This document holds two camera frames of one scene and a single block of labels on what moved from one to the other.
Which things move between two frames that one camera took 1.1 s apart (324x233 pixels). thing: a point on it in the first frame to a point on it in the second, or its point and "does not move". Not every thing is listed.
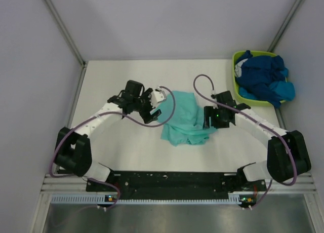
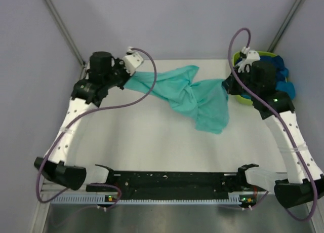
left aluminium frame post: (63, 27) does not move
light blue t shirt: (285, 89) does not move
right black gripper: (209, 111) to (228, 84)
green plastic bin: (237, 55) does not move
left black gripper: (146, 116) to (119, 64)
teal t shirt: (186, 126) to (204, 101)
